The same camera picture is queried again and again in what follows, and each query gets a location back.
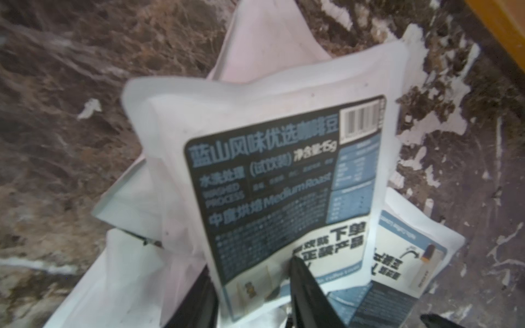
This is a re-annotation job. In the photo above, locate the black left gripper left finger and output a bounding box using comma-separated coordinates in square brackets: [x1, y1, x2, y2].
[164, 266, 219, 328]

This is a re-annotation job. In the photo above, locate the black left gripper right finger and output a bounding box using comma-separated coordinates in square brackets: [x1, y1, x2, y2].
[287, 256, 345, 328]

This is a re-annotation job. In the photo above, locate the blue coffee bag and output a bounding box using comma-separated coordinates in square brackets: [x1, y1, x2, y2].
[122, 41, 409, 323]
[328, 188, 466, 327]

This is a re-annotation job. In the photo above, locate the orange wooden three-tier shelf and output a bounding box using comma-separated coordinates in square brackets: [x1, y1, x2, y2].
[466, 0, 524, 71]

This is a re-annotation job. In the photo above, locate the plain white bag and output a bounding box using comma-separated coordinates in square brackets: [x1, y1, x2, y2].
[46, 1, 329, 327]

